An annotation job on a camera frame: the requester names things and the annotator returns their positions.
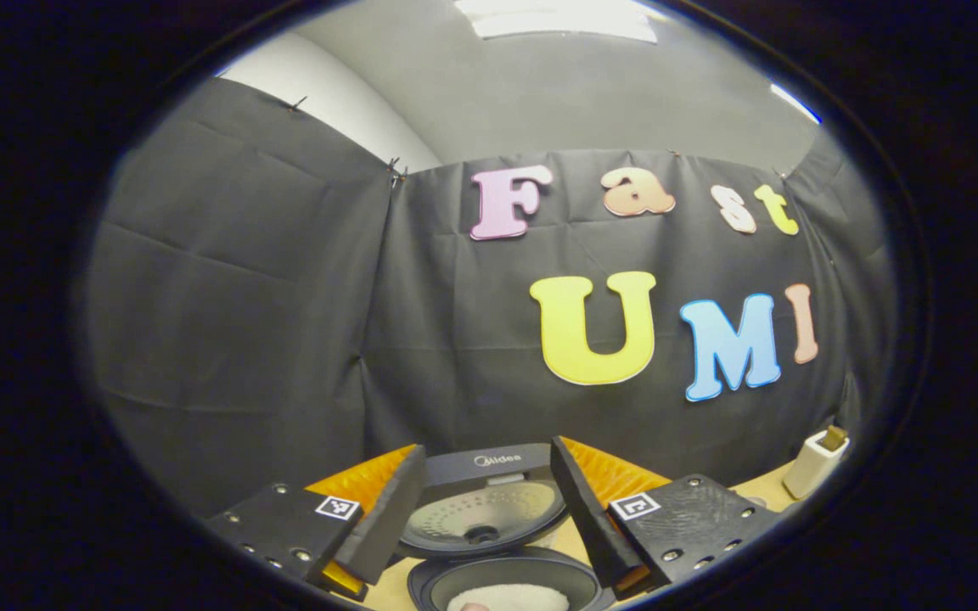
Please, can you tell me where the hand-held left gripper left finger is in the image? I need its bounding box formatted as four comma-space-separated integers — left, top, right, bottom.
205, 443, 429, 602

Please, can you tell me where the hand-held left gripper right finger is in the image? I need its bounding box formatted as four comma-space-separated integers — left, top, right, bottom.
550, 436, 783, 599

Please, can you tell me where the black silver rice cooker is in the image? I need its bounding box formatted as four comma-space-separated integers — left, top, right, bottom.
396, 443, 617, 611

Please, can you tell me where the white rice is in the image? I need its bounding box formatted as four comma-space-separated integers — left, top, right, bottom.
447, 583, 571, 611

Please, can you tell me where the black backdrop cloth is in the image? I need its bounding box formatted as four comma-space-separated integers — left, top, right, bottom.
81, 76, 897, 519

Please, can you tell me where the white toaster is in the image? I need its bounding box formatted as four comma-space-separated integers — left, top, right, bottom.
783, 430, 852, 500

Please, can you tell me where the small ceiling light panel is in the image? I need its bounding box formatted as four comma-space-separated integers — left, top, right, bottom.
769, 82, 821, 124

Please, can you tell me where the large ceiling light panel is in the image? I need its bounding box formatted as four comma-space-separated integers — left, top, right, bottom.
455, 0, 658, 43

